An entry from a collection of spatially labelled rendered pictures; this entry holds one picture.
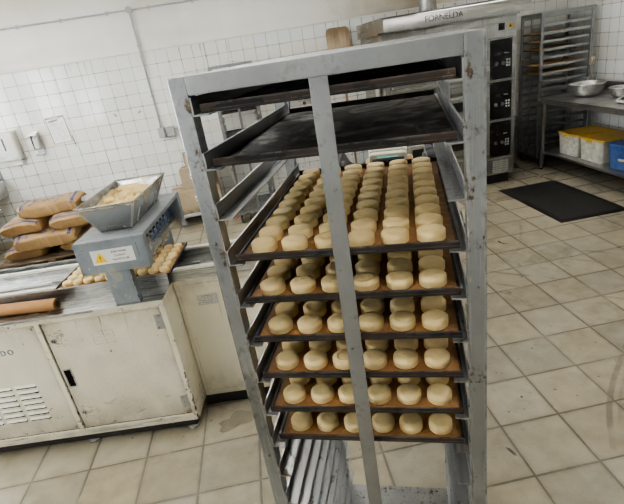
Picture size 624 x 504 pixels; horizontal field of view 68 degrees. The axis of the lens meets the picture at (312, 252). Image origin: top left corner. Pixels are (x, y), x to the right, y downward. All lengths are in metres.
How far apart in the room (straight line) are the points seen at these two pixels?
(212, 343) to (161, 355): 0.29
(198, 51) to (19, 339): 4.38
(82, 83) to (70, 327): 4.37
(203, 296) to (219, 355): 0.38
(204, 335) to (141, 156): 4.17
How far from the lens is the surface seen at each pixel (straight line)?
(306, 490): 1.39
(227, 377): 2.82
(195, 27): 6.30
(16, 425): 3.14
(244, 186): 0.98
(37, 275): 3.15
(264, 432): 1.11
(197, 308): 2.59
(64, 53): 6.61
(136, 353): 2.59
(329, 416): 1.13
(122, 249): 2.31
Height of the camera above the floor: 1.83
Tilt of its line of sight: 23 degrees down
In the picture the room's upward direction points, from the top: 9 degrees counter-clockwise
